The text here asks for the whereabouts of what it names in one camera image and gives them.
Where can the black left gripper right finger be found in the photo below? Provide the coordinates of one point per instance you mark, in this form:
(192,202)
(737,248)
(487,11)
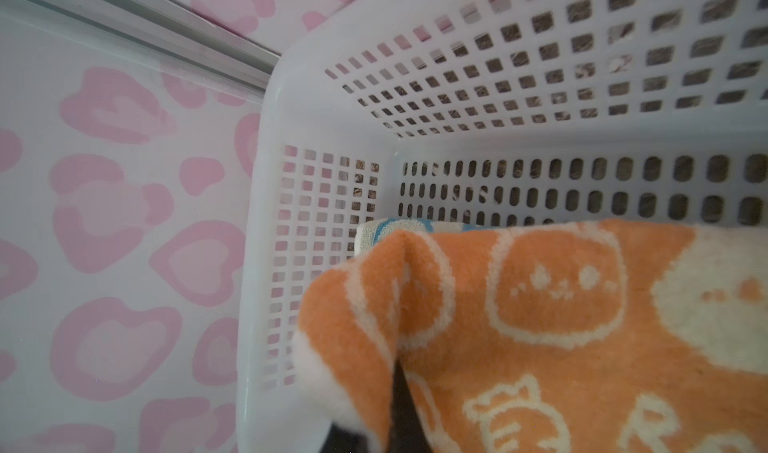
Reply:
(406,433)

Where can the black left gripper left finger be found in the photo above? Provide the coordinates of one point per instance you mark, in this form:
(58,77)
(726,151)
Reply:
(339,440)

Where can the orange bunny towel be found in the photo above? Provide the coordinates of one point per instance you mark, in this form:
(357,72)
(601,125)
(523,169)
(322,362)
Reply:
(607,336)

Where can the blue bunny pattern towel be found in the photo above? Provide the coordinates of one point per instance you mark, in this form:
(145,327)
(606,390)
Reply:
(369,233)

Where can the white plastic basket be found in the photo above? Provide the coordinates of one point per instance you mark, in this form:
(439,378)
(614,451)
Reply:
(492,113)

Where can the aluminium frame corner post left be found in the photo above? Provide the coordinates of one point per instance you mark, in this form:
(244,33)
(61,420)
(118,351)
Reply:
(174,32)

